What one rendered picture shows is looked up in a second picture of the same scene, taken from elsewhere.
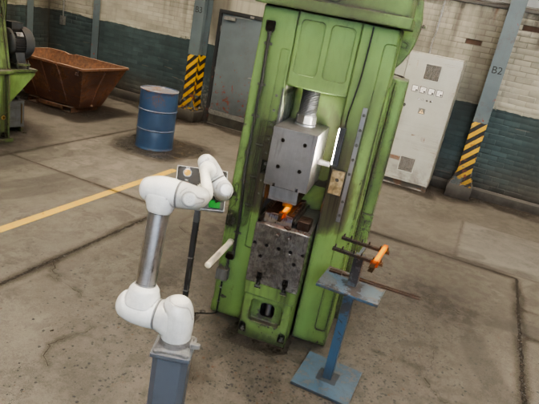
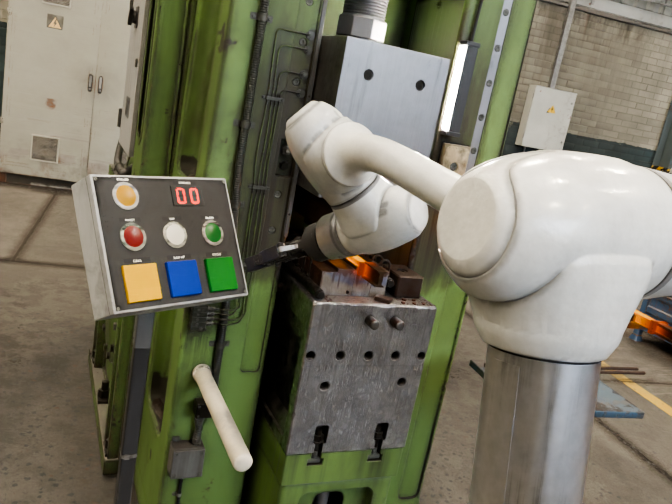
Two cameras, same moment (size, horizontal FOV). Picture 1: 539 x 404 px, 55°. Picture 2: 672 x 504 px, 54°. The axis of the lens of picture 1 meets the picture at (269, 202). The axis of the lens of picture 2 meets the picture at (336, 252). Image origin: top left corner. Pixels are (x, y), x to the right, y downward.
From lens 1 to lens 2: 2.40 m
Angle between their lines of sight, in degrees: 37
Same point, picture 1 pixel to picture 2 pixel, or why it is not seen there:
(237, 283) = (221, 469)
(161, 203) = (635, 294)
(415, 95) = not seen: hidden behind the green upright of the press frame
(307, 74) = not seen: outside the picture
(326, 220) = (425, 263)
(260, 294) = (322, 478)
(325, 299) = (418, 431)
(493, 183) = not seen: hidden behind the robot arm
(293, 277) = (401, 411)
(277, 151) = (356, 107)
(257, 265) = (317, 411)
